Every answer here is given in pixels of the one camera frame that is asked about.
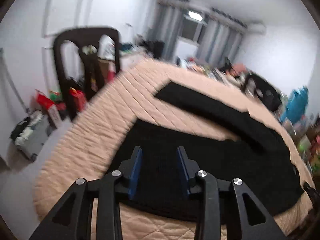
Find window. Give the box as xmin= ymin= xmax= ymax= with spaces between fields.
xmin=179 ymin=10 xmax=209 ymax=44

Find red gift bag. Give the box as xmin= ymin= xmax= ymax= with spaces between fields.
xmin=36 ymin=89 xmax=62 ymax=128

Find striped grey blue curtains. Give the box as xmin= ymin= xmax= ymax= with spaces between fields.
xmin=146 ymin=0 xmax=248 ymax=67

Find white air conditioner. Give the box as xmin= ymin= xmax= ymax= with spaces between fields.
xmin=247 ymin=22 xmax=266 ymax=35

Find beige quilted bed cover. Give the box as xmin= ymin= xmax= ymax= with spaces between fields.
xmin=34 ymin=58 xmax=316 ymax=240

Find dark plastic chair right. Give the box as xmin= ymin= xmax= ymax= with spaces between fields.
xmin=241 ymin=73 xmax=281 ymax=113

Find grey bin with cloths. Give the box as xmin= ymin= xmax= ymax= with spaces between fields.
xmin=10 ymin=110 xmax=51 ymax=161

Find black pants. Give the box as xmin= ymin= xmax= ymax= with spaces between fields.
xmin=109 ymin=82 xmax=304 ymax=222

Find white low cabinet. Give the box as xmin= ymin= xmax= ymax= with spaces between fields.
xmin=120 ymin=47 xmax=150 ymax=71

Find blue thermos jug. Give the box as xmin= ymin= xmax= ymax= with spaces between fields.
xmin=279 ymin=86 xmax=309 ymax=125

